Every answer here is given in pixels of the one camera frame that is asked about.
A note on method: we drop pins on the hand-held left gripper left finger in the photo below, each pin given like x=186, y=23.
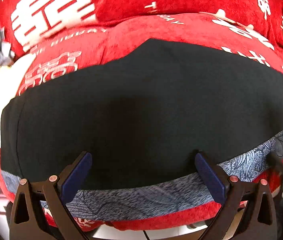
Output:
x=77, y=177

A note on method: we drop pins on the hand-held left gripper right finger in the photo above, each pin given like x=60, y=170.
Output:
x=210, y=177

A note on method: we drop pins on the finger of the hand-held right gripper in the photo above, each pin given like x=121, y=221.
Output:
x=277, y=163

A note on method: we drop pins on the black pants with grey lining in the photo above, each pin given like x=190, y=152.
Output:
x=131, y=105

